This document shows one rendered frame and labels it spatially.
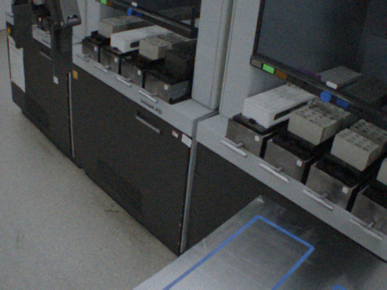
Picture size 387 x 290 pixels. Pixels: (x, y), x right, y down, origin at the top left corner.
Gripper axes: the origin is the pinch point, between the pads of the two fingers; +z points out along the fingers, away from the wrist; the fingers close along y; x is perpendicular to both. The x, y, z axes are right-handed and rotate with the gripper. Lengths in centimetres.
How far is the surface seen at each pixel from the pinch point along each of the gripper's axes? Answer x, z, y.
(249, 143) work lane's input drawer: 66, 43, -7
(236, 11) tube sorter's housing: 75, 10, -27
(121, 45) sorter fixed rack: 70, 36, -77
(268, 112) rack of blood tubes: 70, 34, -5
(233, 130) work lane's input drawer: 66, 42, -14
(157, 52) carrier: 74, 34, -60
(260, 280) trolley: 23, 38, 31
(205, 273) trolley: 16.9, 38.0, 23.4
